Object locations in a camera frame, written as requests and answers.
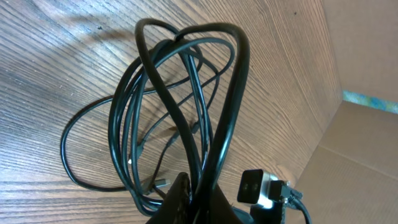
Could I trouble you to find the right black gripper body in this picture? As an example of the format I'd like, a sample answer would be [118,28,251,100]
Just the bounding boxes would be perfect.
[233,203,286,224]

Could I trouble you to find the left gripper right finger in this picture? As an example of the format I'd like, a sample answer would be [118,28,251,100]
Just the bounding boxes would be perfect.
[206,185,243,224]

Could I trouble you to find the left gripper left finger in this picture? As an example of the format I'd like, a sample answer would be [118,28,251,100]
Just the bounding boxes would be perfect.
[146,172,191,224]

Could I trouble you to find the black USB cable short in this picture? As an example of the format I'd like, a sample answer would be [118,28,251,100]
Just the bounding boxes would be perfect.
[60,37,236,217]

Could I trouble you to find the black USB cable long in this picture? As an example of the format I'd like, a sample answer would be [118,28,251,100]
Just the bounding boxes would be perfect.
[135,19,250,223]

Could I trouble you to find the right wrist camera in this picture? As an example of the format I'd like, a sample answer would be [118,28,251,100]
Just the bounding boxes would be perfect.
[237,169,290,209]

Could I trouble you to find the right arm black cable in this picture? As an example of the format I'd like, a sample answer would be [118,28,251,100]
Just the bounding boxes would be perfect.
[279,183,313,224]

